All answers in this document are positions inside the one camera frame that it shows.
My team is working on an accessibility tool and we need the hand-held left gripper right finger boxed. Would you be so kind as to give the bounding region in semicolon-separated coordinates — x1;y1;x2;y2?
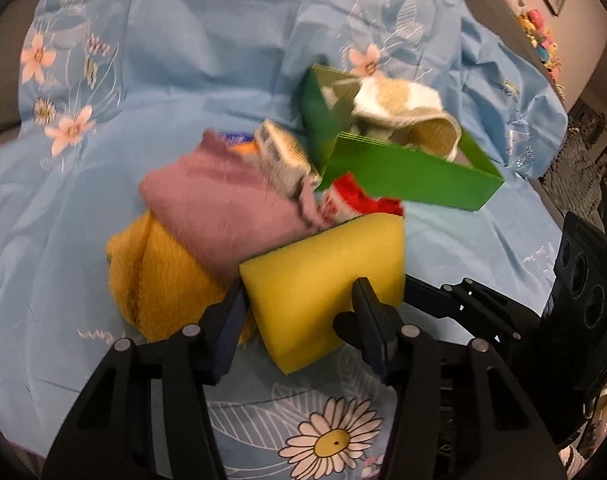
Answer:
332;277;569;480

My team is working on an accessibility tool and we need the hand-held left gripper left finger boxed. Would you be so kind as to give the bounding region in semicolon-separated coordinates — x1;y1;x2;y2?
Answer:
40;280;249;480

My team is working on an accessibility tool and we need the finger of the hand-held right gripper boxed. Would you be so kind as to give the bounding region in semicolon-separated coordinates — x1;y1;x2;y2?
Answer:
441;277;524;343
405;276;487;343

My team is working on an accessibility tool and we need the yellow sponge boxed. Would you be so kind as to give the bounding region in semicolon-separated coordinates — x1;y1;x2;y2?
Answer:
239;214;407;375

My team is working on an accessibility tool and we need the green cardboard box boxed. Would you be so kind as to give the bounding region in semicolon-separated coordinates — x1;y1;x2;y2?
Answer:
299;64;505;211

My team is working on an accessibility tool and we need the yellow and white towel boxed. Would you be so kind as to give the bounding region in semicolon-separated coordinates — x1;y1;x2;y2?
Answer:
351;76;461;162

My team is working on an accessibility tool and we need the orange fluffy towel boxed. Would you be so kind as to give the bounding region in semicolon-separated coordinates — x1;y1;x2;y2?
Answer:
106;210;256;346

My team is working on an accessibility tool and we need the grey fluffy blanket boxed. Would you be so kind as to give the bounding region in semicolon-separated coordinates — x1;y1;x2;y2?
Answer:
538;100;607;241

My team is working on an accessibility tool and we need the red and white sock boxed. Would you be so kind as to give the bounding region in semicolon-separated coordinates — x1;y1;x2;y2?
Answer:
321;171;404;226

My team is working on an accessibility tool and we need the pink towel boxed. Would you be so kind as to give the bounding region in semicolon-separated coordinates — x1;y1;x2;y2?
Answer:
139;130;329;281

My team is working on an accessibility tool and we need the burger print tissue packet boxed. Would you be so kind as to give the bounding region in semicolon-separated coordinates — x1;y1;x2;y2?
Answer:
218;132;259;153

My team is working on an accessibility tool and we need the row of plush toys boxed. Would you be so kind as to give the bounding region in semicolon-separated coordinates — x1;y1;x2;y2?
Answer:
498;0;567;96

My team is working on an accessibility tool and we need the blue floral sheet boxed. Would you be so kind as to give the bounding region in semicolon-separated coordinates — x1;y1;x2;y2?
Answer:
0;0;569;480

